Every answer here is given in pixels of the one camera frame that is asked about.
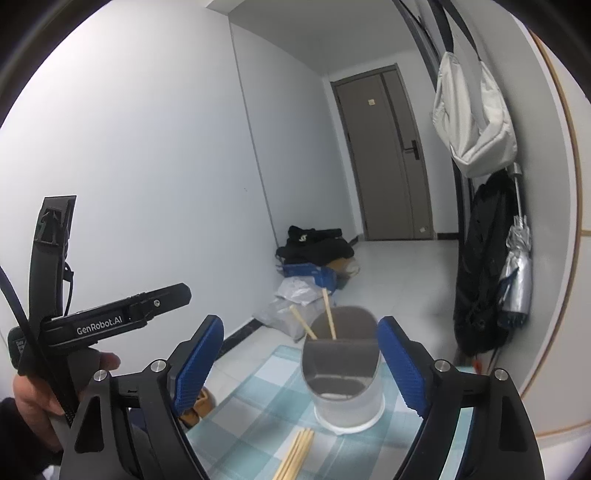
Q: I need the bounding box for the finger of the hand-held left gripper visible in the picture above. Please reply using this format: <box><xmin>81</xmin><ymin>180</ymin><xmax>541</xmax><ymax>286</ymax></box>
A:
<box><xmin>129</xmin><ymin>283</ymin><xmax>192</xmax><ymax>324</ymax></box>
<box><xmin>28</xmin><ymin>196</ymin><xmax>78</xmax><ymax>321</ymax></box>

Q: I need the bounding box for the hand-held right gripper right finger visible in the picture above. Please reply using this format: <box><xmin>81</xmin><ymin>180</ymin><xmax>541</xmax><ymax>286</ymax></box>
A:
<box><xmin>376</xmin><ymin>315</ymin><xmax>543</xmax><ymax>480</ymax></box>

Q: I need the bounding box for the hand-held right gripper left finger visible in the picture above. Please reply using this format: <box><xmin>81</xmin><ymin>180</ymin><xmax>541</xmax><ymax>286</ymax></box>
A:
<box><xmin>59</xmin><ymin>315</ymin><xmax>225</xmax><ymax>480</ymax></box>

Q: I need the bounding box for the grey plastic utensil holder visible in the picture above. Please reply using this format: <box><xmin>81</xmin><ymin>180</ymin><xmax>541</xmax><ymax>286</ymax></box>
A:
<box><xmin>301</xmin><ymin>305</ymin><xmax>385</xmax><ymax>435</ymax></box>

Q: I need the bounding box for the light wooden chopstick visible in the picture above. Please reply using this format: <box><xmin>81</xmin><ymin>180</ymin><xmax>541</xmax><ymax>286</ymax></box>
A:
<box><xmin>288</xmin><ymin>429</ymin><xmax>316</xmax><ymax>480</ymax></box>
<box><xmin>322</xmin><ymin>288</ymin><xmax>338</xmax><ymax>341</ymax></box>
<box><xmin>277</xmin><ymin>429</ymin><xmax>308</xmax><ymax>480</ymax></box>
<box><xmin>289</xmin><ymin>305</ymin><xmax>318</xmax><ymax>341</ymax></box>
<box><xmin>271</xmin><ymin>430</ymin><xmax>305</xmax><ymax>480</ymax></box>
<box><xmin>283</xmin><ymin>429</ymin><xmax>312</xmax><ymax>480</ymax></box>

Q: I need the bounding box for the person's left forearm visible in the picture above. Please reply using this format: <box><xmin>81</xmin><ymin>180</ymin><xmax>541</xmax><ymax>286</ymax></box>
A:
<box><xmin>0</xmin><ymin>397</ymin><xmax>63</xmax><ymax>480</ymax></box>

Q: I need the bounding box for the white shoulder bag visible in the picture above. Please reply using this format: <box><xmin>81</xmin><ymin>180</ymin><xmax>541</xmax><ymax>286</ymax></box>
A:
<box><xmin>429</xmin><ymin>0</ymin><xmax>517</xmax><ymax>178</ymax></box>

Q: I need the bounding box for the person's left hand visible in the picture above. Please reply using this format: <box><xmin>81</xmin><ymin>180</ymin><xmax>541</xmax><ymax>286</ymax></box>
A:
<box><xmin>13</xmin><ymin>352</ymin><xmax>122</xmax><ymax>456</ymax></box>

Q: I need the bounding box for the teal checked tablecloth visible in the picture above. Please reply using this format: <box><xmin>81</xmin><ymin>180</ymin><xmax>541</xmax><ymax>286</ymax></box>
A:
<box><xmin>185</xmin><ymin>344</ymin><xmax>476</xmax><ymax>480</ymax></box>

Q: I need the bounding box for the grey plastic mailer bag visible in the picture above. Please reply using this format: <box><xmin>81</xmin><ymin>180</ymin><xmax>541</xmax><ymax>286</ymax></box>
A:
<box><xmin>253</xmin><ymin>298</ymin><xmax>331</xmax><ymax>342</ymax></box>

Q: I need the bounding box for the black hanging jacket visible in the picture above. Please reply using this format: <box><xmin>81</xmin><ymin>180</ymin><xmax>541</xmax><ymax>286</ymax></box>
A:
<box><xmin>454</xmin><ymin>171</ymin><xmax>518</xmax><ymax>356</ymax></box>

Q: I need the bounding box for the brown cardboard box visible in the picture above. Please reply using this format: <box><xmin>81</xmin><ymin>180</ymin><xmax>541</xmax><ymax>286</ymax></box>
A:
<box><xmin>325</xmin><ymin>257</ymin><xmax>361</xmax><ymax>282</ymax></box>

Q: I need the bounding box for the white plastic mailer bag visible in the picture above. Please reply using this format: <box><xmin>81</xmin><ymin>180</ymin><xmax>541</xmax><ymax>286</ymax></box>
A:
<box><xmin>276</xmin><ymin>276</ymin><xmax>324</xmax><ymax>305</ymax></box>

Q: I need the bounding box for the silver folded umbrella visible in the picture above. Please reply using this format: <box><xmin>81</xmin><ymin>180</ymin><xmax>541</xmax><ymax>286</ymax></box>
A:
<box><xmin>496</xmin><ymin>162</ymin><xmax>534</xmax><ymax>329</ymax></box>

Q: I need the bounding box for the pile of black clothes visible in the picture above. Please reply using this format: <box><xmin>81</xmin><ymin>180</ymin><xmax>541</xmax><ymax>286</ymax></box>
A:
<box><xmin>276</xmin><ymin>225</ymin><xmax>355</xmax><ymax>266</ymax></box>

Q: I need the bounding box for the grey entrance door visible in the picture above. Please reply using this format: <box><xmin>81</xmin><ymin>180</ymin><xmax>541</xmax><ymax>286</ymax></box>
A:
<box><xmin>331</xmin><ymin>66</ymin><xmax>435</xmax><ymax>241</ymax></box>

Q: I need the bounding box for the black strap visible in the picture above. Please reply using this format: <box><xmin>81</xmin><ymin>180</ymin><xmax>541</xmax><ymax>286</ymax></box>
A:
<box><xmin>0</xmin><ymin>264</ymin><xmax>79</xmax><ymax>429</ymax></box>

